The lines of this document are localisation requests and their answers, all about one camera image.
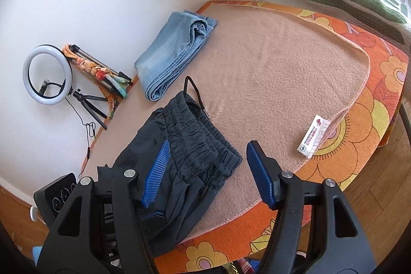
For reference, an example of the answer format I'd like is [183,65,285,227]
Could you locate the black pants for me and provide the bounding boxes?
[96,77,243,258]

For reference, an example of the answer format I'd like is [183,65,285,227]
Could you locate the pink fleece blanket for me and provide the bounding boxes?
[93,3,371,244]

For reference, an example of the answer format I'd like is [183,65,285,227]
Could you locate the folded blue jeans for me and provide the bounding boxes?
[134,11,219,101]

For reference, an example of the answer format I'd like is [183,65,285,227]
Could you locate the white ring light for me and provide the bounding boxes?
[22,44,74,106]

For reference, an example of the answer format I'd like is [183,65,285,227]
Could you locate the folded silver tripod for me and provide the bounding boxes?
[69,43,134,91]

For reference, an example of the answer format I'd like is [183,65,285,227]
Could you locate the colourful cloth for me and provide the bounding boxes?
[221,258,262,274]

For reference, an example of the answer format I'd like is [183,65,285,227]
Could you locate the orange patterned scarf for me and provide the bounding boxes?
[62,43,129,127]

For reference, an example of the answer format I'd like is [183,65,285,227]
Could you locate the black mini tripod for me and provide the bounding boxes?
[72,88,110,131]

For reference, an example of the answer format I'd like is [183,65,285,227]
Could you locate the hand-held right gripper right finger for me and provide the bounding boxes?
[246,140,377,274]

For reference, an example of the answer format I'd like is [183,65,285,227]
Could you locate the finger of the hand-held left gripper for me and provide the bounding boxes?
[140,210,165,222]

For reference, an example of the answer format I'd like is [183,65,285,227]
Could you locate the orange floral bed sheet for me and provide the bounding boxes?
[79,0,410,274]

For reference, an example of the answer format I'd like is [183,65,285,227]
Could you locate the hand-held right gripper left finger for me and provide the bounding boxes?
[35,140,171,274]

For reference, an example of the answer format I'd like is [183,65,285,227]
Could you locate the black ring light cable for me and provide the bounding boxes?
[69,101,97,178]

